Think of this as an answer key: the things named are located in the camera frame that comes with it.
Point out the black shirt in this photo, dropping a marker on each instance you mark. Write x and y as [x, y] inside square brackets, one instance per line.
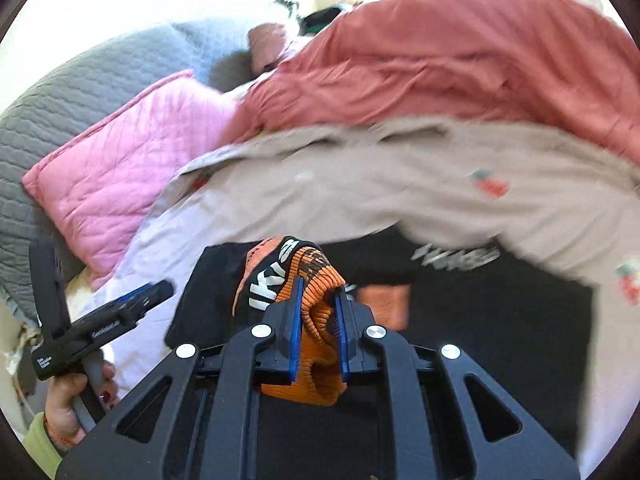
[500, 340]

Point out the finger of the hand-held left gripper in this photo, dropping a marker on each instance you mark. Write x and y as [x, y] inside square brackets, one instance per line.
[132, 310]

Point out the dark green cloth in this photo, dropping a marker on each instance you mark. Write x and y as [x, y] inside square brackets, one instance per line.
[320, 19]

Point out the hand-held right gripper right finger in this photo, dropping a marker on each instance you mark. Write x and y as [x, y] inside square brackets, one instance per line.
[341, 335]

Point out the person's left forearm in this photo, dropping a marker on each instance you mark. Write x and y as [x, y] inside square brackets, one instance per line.
[42, 447]

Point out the orange knit hat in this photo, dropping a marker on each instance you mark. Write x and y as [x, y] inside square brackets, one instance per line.
[320, 315]

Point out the beige strawberry printed blanket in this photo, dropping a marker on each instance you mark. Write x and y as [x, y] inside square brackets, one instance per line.
[350, 185]

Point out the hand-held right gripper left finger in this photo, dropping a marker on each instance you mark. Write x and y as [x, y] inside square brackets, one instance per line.
[295, 332]

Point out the pink quilted pillow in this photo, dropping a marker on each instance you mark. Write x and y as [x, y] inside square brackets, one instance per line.
[125, 170]

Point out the salmon red comforter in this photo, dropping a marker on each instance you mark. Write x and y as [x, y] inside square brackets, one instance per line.
[450, 60]

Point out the dusty pink pillow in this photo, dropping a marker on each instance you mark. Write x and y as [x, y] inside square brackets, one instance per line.
[267, 45]

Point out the person's left hand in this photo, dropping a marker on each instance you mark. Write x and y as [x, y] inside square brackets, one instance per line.
[62, 405]

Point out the grey quilted pillow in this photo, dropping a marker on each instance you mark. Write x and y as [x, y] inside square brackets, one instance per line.
[60, 95]

